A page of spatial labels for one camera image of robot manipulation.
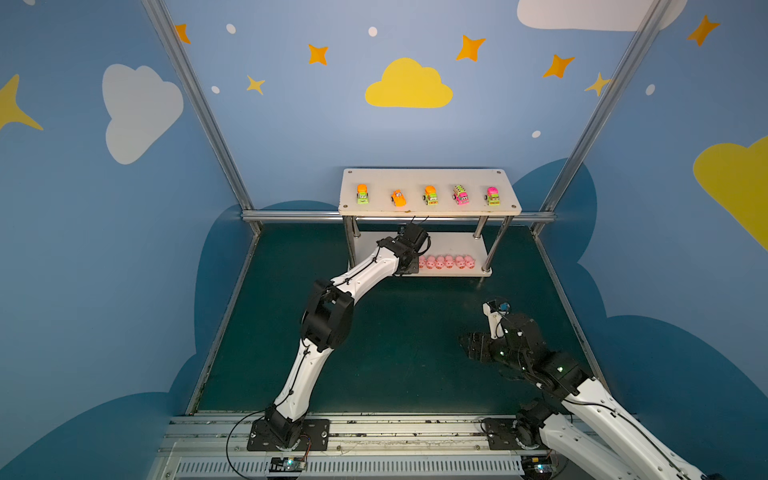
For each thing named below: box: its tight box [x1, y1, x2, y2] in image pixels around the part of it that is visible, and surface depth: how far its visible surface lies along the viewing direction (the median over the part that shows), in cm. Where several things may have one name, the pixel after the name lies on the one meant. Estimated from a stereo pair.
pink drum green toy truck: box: [484, 186, 500, 206], surface depth 80 cm
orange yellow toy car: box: [391, 189, 407, 207], surface depth 80 cm
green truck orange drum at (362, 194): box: [356, 184, 369, 205], surface depth 80 cm
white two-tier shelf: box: [338, 168, 522, 277], surface depth 84 cm
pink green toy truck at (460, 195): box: [452, 184, 470, 206], surface depth 80 cm
